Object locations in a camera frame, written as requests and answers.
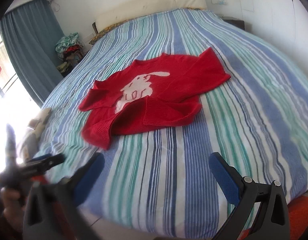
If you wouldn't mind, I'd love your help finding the red knit sweater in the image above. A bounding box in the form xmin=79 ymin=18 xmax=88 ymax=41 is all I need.
xmin=79 ymin=48 xmax=230 ymax=150

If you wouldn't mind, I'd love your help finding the pile of mixed clothes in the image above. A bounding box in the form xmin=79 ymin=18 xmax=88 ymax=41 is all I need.
xmin=55 ymin=32 xmax=85 ymax=77

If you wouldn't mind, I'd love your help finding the person's hand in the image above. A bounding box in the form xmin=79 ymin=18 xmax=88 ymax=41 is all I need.
xmin=0 ymin=187 xmax=24 ymax=239

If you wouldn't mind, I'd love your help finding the beige patterned cushion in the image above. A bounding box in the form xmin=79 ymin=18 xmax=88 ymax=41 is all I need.
xmin=19 ymin=107 xmax=52 ymax=162

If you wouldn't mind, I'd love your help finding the blue-grey curtain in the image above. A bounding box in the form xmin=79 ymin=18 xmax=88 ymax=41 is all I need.
xmin=0 ymin=0 xmax=64 ymax=107

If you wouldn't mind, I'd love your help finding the blue green striped bedspread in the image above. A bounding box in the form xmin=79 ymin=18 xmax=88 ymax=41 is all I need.
xmin=38 ymin=9 xmax=308 ymax=238

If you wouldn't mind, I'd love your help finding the patterned pillow under bedspread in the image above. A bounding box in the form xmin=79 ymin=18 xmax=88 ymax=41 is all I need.
xmin=89 ymin=19 xmax=131 ymax=46

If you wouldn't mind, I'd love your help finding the cream padded headboard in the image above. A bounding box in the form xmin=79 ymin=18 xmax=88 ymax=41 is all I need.
xmin=92 ymin=0 xmax=207 ymax=34

